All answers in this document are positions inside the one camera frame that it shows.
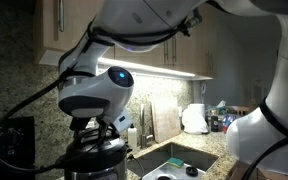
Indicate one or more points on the water bottle pack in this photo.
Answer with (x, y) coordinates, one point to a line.
(227, 122)

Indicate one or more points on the wooden cutting board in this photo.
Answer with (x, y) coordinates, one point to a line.
(165, 120)

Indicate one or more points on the light wooden furniture piece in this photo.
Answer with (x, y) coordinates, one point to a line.
(242, 109)

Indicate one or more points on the black stove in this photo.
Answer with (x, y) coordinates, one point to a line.
(17, 150)

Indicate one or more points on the under-cabinet light strip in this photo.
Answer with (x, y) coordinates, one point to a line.
(157, 70)

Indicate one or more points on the green sponge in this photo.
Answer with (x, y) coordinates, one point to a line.
(175, 162)

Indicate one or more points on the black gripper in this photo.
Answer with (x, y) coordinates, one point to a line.
(84, 124)

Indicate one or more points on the white plastic bag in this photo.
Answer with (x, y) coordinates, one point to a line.
(194, 125)

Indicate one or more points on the black sink stopper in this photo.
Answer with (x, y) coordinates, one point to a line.
(192, 171)

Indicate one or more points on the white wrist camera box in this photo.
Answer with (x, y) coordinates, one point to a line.
(122, 120)

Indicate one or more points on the white paper towel roll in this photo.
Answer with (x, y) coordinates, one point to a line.
(197, 108)

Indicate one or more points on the stainless steel sink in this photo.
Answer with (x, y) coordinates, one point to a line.
(184, 155)

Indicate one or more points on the dark jar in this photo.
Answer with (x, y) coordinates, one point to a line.
(214, 123)

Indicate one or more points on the white soap bottle black cap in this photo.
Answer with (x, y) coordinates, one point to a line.
(132, 136)

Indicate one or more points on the steel and black rice cooker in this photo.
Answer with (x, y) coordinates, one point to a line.
(97, 171)

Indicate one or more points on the metal faucet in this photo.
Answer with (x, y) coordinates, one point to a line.
(142, 126)

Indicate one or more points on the black rice cooker lid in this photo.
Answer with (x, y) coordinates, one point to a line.
(97, 151)

